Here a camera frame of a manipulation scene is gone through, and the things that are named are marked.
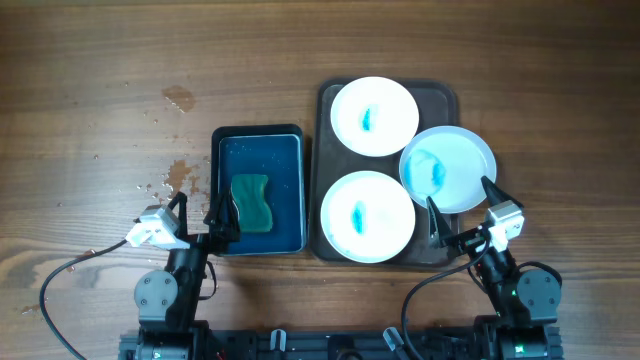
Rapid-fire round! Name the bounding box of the green yellow sponge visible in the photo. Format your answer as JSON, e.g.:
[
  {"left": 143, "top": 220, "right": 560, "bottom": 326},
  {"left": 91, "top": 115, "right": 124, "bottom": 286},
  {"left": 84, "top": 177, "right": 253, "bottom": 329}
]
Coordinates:
[{"left": 231, "top": 174, "right": 273, "bottom": 233}]

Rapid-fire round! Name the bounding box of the white plate top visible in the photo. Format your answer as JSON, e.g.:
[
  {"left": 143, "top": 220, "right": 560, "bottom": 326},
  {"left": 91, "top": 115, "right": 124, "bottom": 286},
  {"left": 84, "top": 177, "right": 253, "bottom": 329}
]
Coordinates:
[{"left": 330, "top": 76, "right": 420, "bottom": 157}]

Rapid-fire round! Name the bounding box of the white plate bottom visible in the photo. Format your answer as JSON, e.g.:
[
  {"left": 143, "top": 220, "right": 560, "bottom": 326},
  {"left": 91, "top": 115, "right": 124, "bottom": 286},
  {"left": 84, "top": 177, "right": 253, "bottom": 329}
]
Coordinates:
[{"left": 320, "top": 170, "right": 416, "bottom": 264}]

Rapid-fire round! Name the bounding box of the dark brown serving tray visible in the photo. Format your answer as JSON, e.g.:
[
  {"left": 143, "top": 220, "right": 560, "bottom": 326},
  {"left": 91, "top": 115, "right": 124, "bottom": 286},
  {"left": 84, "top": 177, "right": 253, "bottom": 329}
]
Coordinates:
[{"left": 307, "top": 78, "right": 458, "bottom": 271}]

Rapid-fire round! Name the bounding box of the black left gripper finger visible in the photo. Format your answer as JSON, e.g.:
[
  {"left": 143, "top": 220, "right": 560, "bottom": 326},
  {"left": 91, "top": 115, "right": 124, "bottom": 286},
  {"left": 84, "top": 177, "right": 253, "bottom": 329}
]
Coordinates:
[
  {"left": 168, "top": 192, "right": 188, "bottom": 237},
  {"left": 204, "top": 188, "right": 240, "bottom": 233}
]

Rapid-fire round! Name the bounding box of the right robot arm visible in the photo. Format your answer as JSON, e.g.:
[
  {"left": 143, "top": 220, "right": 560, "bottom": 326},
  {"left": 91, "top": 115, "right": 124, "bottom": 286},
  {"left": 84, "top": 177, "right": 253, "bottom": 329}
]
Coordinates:
[{"left": 419, "top": 176, "right": 564, "bottom": 360}]

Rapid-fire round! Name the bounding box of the black water basin tray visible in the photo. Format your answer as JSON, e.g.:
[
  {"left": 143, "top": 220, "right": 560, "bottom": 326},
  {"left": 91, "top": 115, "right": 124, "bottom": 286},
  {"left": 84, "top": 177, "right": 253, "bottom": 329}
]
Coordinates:
[{"left": 211, "top": 124, "right": 307, "bottom": 256}]

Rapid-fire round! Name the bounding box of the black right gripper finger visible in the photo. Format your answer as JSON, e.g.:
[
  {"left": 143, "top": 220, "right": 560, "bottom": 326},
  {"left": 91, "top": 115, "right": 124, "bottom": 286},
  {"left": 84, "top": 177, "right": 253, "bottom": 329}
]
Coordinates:
[
  {"left": 481, "top": 176, "right": 523, "bottom": 209},
  {"left": 426, "top": 196, "right": 453, "bottom": 248}
]

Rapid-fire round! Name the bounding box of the light blue plate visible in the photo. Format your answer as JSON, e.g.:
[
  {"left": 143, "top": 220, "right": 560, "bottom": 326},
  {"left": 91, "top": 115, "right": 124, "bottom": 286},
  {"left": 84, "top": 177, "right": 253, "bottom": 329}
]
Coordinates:
[{"left": 398, "top": 126, "right": 497, "bottom": 214}]

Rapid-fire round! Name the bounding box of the white plate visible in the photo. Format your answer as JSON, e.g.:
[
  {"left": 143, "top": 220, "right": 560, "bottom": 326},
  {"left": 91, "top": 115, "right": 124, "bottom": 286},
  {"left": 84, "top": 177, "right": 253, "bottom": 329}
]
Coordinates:
[
  {"left": 320, "top": 170, "right": 416, "bottom": 264},
  {"left": 330, "top": 76, "right": 420, "bottom": 157}
]

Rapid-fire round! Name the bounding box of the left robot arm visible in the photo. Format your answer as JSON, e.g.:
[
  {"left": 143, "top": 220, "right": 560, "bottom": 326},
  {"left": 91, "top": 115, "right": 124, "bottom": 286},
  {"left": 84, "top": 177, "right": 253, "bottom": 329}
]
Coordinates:
[{"left": 118, "top": 190, "right": 240, "bottom": 360}]

